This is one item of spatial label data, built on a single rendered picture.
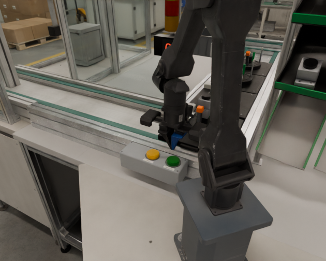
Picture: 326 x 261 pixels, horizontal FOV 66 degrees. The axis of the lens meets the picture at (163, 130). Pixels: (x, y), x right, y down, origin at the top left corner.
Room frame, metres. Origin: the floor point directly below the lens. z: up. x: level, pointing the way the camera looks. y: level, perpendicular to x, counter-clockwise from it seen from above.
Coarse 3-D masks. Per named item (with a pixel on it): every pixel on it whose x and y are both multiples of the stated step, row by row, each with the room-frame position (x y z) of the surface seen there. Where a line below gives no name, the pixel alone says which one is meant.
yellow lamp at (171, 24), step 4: (168, 16) 0.94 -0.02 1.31; (176, 16) 0.94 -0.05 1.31; (168, 20) 0.94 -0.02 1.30; (172, 20) 0.93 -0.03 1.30; (176, 20) 0.94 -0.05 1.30; (168, 24) 0.94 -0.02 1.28; (172, 24) 0.93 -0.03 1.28; (176, 24) 0.94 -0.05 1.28; (168, 28) 0.94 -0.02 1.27; (172, 28) 0.93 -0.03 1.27; (176, 28) 0.94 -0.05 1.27
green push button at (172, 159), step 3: (171, 156) 0.60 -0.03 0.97; (174, 156) 0.60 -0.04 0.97; (168, 159) 0.58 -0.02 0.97; (171, 159) 0.58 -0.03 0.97; (174, 159) 0.58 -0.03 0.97; (177, 159) 0.58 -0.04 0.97; (168, 162) 0.57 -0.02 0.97; (171, 162) 0.57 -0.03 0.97; (174, 162) 0.57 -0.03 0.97; (177, 162) 0.57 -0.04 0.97; (171, 165) 0.56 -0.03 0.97; (174, 165) 0.56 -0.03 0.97
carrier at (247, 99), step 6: (204, 84) 1.11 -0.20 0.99; (210, 84) 1.10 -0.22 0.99; (204, 90) 1.08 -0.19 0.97; (210, 90) 1.01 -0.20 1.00; (198, 96) 1.02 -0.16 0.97; (246, 96) 1.02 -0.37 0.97; (252, 96) 1.02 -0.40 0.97; (192, 102) 0.96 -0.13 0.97; (246, 102) 0.96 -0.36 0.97; (252, 102) 0.96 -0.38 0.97; (240, 108) 0.91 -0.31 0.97; (246, 108) 0.91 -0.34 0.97; (240, 114) 0.85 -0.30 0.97; (246, 114) 0.86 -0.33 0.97
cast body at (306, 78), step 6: (306, 60) 0.58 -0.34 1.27; (312, 60) 0.58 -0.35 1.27; (318, 60) 0.59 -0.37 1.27; (300, 66) 0.58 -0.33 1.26; (306, 66) 0.57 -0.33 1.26; (312, 66) 0.56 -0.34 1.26; (318, 66) 0.57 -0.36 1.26; (300, 72) 0.57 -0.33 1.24; (306, 72) 0.57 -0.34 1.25; (312, 72) 0.56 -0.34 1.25; (318, 72) 0.55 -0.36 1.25; (300, 78) 0.58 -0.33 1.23; (306, 78) 0.57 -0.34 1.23; (312, 78) 0.56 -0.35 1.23; (294, 84) 0.58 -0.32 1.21; (300, 84) 0.57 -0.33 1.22; (306, 84) 0.56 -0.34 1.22; (312, 84) 0.56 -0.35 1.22
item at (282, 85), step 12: (300, 36) 0.71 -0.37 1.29; (312, 36) 0.76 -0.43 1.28; (324, 36) 0.75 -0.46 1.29; (300, 48) 0.72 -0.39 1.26; (312, 48) 0.71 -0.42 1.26; (324, 48) 0.70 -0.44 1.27; (288, 60) 0.66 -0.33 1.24; (300, 60) 0.68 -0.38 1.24; (324, 60) 0.66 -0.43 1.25; (288, 72) 0.65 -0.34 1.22; (324, 72) 0.62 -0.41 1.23; (276, 84) 0.60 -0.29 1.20; (288, 84) 0.59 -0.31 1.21; (324, 84) 0.58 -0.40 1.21; (312, 96) 0.55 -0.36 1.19; (324, 96) 0.54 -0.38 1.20
